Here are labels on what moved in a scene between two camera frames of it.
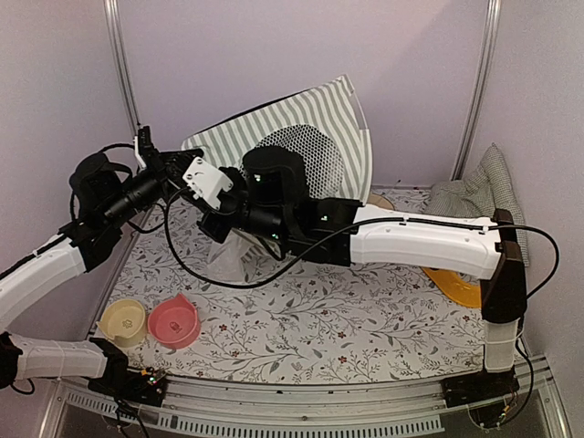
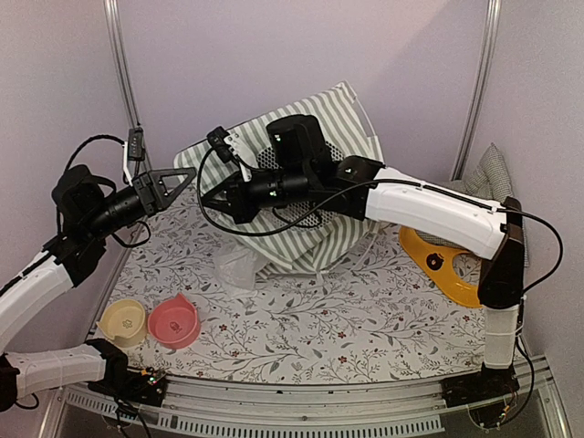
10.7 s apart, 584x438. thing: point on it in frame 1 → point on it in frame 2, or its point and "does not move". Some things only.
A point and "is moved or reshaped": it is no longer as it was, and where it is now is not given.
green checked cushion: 488,188 does not move
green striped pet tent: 326,121 is moved or reshaped
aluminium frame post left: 115,24 does not move
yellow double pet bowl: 456,289 does not move
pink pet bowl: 175,323 does not move
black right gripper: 215,231 → 239,203
